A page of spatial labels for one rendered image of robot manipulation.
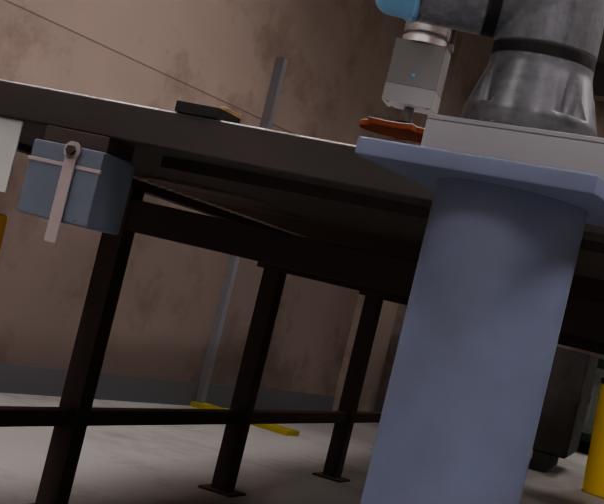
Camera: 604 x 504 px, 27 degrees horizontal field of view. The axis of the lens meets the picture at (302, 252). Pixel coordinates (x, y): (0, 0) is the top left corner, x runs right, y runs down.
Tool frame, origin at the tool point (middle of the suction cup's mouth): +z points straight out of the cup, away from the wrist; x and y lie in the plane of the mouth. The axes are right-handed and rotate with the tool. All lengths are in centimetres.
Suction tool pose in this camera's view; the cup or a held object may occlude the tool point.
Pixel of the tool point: (402, 136)
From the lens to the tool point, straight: 205.2
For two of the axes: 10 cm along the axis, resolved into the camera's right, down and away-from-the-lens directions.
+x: -2.3, -0.9, -9.7
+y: -9.4, -2.2, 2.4
